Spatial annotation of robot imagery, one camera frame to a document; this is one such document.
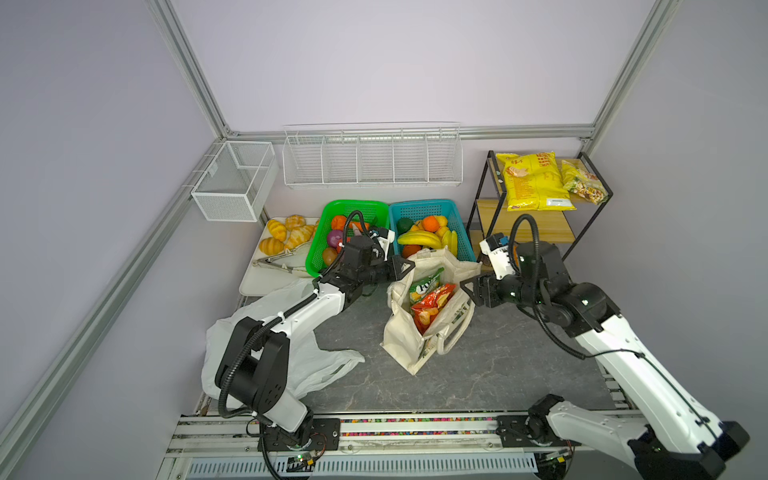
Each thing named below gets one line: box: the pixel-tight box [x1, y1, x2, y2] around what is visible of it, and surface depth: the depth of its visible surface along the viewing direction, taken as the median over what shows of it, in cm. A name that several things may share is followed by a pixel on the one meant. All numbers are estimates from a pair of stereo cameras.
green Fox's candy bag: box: [409, 267, 445, 305], surface depth 87 cm
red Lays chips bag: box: [412, 283, 457, 335], surface depth 83 cm
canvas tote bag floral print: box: [381, 248, 481, 376], surface depth 81 cm
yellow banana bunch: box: [397, 231, 443, 249], surface depth 103 cm
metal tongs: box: [252, 252, 308, 273], surface depth 107 cm
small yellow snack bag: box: [561, 159, 609, 205], surface depth 77 cm
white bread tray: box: [240, 226, 316, 296], surface depth 107 cm
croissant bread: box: [259, 237, 285, 256], surface depth 113 cm
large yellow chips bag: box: [496, 152, 577, 211], surface depth 80 cm
